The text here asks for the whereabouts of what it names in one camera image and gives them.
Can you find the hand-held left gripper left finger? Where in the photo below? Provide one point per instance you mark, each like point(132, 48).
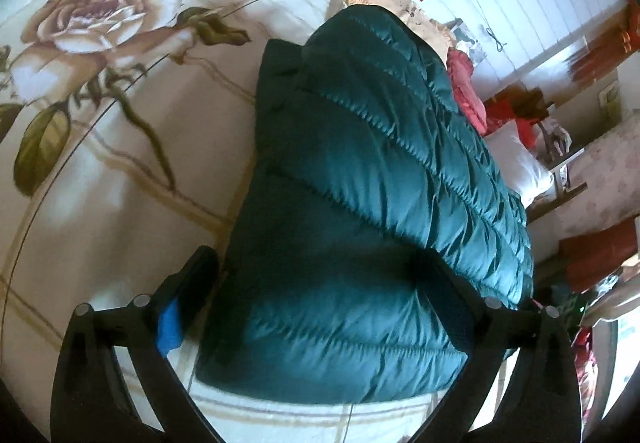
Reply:
point(169, 328)

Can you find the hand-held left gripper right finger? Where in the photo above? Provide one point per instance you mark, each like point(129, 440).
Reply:
point(460, 318)

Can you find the dark green puffer jacket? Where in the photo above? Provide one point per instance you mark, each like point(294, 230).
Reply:
point(350, 173)

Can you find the floral checked bed quilt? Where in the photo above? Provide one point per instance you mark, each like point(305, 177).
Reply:
point(125, 223)

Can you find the white pillow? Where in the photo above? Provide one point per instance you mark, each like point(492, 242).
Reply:
point(520, 163)

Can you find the red cloth pile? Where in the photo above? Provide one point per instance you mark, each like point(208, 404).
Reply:
point(515, 115)

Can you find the red frilled pillow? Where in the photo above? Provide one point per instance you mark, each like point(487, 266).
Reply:
point(467, 88)

